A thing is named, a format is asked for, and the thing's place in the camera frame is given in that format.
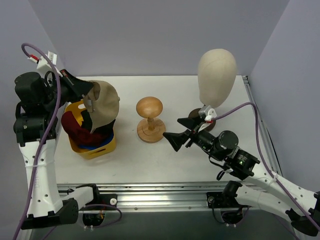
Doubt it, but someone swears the beige baseball cap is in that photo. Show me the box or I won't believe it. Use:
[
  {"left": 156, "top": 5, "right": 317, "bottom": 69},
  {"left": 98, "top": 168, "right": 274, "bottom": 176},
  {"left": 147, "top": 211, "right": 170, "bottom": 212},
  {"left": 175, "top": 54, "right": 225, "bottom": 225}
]
[{"left": 83, "top": 80, "right": 120, "bottom": 133}]

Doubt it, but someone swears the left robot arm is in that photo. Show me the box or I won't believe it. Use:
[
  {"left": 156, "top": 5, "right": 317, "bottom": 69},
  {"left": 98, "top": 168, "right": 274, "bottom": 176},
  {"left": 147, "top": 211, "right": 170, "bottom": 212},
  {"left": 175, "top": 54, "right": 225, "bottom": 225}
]
[{"left": 13, "top": 70, "right": 113, "bottom": 230}]

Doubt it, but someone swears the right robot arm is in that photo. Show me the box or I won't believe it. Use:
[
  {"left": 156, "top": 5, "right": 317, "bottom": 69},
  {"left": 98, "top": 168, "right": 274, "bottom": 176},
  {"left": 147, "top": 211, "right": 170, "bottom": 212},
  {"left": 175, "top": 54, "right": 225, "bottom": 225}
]
[{"left": 163, "top": 117, "right": 320, "bottom": 237}]

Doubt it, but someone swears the yellow plastic basket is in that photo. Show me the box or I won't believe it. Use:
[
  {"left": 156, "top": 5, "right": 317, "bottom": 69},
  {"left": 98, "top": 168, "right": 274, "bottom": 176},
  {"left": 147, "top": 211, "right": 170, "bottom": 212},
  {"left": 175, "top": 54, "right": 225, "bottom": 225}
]
[{"left": 64, "top": 100, "right": 116, "bottom": 160}]

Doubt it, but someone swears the light wooden hat stand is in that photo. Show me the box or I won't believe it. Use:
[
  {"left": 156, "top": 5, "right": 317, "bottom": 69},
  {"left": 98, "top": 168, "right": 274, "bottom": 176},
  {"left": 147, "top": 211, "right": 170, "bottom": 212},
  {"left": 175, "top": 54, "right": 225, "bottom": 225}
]
[{"left": 136, "top": 96, "right": 166, "bottom": 144}]

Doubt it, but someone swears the dark red hat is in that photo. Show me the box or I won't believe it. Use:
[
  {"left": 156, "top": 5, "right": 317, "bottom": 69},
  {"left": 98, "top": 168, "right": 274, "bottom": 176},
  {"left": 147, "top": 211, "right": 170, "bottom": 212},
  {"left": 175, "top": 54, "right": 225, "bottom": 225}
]
[{"left": 61, "top": 111, "right": 108, "bottom": 147}]

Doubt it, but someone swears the black hat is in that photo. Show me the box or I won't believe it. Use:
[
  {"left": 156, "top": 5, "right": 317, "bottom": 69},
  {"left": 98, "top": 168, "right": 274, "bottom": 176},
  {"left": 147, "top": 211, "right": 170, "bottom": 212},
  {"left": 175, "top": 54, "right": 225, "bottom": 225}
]
[{"left": 81, "top": 110, "right": 116, "bottom": 136}]

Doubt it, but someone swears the blue hat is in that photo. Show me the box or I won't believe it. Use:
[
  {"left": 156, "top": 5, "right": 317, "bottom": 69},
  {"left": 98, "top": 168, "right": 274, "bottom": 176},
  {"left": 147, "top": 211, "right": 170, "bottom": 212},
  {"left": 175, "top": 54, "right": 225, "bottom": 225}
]
[{"left": 78, "top": 132, "right": 115, "bottom": 151}]

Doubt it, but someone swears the cream mannequin head stand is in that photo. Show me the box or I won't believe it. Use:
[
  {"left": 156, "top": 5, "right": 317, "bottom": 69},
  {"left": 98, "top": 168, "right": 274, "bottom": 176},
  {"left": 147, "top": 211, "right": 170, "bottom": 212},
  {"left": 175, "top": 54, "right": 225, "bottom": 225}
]
[{"left": 189, "top": 48, "right": 237, "bottom": 131}]

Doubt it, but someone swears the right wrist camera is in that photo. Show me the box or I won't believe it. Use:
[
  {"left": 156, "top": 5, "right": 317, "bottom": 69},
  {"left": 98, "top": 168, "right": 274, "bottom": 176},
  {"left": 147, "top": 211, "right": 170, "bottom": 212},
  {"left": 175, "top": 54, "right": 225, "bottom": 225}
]
[{"left": 198, "top": 105, "right": 217, "bottom": 123}]

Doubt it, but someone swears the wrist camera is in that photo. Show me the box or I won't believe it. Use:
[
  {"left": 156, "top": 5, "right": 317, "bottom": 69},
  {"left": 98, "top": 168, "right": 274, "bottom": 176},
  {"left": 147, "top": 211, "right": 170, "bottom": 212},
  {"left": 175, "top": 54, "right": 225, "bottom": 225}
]
[
  {"left": 198, "top": 105, "right": 217, "bottom": 123},
  {"left": 27, "top": 51, "right": 58, "bottom": 75}
]

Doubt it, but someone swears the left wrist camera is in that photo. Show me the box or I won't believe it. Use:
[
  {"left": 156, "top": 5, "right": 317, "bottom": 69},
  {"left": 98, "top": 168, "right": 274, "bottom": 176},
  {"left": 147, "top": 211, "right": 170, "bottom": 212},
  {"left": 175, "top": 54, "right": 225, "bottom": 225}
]
[{"left": 27, "top": 51, "right": 58, "bottom": 75}]

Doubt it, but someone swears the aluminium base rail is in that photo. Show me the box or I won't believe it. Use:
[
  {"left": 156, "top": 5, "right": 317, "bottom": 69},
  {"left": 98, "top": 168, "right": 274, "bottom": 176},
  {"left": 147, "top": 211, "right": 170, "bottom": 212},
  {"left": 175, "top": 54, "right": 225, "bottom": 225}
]
[{"left": 56, "top": 181, "right": 276, "bottom": 214}]

